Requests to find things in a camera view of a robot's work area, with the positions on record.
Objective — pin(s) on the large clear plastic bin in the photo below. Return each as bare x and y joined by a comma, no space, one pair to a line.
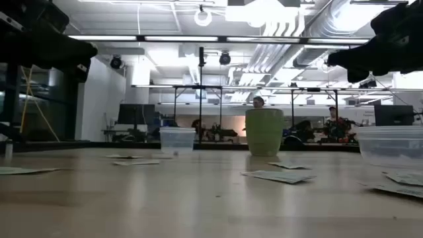
393,147

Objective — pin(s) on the dark shelving rack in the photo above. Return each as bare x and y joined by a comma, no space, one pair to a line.
49,109

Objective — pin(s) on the green cup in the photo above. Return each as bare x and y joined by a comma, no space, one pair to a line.
264,132

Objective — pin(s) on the small clear plastic container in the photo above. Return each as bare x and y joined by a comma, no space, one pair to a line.
176,140

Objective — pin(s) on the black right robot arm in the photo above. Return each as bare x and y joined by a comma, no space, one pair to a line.
400,20

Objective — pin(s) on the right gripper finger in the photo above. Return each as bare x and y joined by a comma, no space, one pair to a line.
357,75
353,57

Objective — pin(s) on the black tripod stand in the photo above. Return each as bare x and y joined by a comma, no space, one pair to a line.
200,99

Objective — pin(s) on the person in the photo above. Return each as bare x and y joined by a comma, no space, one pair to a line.
304,129
197,127
258,102
333,124

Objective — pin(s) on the black computer monitor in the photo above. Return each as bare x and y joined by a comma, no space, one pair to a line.
135,114
393,115

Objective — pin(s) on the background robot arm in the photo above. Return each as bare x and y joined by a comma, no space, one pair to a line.
221,132

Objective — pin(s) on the black round ceiling spotlight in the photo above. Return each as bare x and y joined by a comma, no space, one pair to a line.
115,62
224,58

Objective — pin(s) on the small white post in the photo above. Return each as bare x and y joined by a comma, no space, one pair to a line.
9,150

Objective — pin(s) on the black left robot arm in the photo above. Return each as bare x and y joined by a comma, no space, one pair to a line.
33,16

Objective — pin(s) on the black background rig frame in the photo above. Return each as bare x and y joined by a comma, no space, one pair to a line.
175,99
336,99

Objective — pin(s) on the black rig camera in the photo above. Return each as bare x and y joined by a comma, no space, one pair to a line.
368,84

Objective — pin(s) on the black aluminium table frame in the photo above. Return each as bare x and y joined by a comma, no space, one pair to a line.
224,145

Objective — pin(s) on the silver ventilation duct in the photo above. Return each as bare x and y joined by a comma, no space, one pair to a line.
330,20

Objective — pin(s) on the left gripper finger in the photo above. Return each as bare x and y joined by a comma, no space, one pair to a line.
85,76
84,51

